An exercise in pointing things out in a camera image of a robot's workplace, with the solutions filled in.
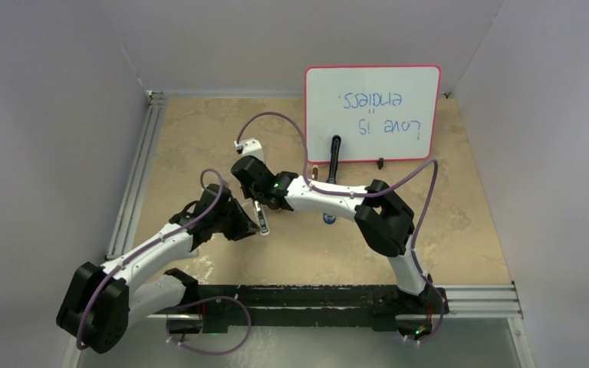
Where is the blue lighter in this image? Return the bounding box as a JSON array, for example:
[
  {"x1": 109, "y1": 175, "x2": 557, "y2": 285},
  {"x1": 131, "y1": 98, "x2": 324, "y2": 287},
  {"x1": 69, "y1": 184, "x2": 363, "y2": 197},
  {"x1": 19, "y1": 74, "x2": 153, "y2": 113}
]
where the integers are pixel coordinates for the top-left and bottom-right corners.
[{"x1": 323, "y1": 135, "x2": 341, "y2": 225}]

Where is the pink white eraser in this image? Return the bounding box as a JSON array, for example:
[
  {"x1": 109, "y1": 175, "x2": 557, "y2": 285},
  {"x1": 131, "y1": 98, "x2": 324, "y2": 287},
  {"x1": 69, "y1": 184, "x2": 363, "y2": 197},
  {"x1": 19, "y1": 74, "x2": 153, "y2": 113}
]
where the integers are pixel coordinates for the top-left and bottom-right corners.
[{"x1": 311, "y1": 165, "x2": 319, "y2": 180}]

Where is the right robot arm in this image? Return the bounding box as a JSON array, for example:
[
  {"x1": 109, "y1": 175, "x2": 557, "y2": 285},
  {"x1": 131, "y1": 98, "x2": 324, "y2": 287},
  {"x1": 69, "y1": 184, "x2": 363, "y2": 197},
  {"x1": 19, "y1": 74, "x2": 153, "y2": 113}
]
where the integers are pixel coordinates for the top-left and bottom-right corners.
[{"x1": 231, "y1": 139, "x2": 432, "y2": 312}]

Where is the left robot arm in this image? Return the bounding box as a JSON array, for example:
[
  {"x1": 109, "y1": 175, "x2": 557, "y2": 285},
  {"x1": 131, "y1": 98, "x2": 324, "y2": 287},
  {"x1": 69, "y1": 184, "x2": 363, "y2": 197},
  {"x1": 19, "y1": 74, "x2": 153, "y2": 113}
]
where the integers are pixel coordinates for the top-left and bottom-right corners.
[{"x1": 56, "y1": 184, "x2": 260, "y2": 353}]

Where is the pink framed whiteboard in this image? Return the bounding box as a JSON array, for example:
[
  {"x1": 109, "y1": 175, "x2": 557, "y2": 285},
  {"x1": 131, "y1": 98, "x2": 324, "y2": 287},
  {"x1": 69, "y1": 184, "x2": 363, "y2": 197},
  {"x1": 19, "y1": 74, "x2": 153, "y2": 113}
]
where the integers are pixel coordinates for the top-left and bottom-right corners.
[{"x1": 304, "y1": 65, "x2": 442, "y2": 163}]

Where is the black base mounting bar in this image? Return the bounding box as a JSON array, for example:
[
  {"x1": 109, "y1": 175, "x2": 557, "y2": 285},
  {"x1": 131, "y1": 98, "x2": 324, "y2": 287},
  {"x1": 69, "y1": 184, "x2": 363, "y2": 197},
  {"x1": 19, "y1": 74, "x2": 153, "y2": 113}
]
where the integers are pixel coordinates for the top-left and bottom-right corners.
[{"x1": 166, "y1": 284, "x2": 449, "y2": 334}]

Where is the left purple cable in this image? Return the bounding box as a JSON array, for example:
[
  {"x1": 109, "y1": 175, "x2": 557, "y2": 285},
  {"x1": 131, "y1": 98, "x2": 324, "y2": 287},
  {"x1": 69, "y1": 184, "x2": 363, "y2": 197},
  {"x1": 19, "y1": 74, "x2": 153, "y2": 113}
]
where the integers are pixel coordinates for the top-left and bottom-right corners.
[{"x1": 74, "y1": 168, "x2": 253, "y2": 356}]

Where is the purple cable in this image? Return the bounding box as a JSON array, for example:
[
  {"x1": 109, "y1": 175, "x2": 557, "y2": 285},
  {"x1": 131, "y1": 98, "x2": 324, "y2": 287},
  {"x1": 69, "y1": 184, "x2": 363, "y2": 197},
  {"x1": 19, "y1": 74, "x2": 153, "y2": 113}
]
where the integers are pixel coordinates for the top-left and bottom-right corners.
[
  {"x1": 74, "y1": 168, "x2": 253, "y2": 356},
  {"x1": 234, "y1": 111, "x2": 446, "y2": 345}
]

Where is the left aluminium rail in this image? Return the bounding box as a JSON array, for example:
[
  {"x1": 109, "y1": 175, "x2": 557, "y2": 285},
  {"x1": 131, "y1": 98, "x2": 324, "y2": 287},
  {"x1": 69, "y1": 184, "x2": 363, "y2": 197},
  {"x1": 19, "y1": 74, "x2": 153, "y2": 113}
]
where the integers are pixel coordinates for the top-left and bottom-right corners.
[{"x1": 104, "y1": 91, "x2": 169, "y2": 261}]

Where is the aluminium rail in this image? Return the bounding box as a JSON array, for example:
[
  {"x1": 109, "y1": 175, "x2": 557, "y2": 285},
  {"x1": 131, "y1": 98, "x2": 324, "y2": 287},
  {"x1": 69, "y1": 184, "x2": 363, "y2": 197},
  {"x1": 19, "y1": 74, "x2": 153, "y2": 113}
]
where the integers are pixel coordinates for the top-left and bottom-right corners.
[
  {"x1": 104, "y1": 91, "x2": 169, "y2": 261},
  {"x1": 151, "y1": 284, "x2": 521, "y2": 326}
]

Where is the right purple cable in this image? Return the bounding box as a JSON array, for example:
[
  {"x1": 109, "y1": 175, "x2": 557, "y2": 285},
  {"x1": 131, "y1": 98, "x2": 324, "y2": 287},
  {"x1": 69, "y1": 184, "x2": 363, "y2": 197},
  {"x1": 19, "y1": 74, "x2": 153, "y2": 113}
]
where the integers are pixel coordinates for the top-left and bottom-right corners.
[{"x1": 234, "y1": 111, "x2": 446, "y2": 345}]

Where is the front aluminium rail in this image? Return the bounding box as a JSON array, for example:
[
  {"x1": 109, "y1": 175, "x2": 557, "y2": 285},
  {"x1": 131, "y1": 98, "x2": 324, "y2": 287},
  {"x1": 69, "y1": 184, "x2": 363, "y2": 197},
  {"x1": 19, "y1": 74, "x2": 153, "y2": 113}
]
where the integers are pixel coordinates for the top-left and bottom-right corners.
[{"x1": 151, "y1": 284, "x2": 521, "y2": 326}]

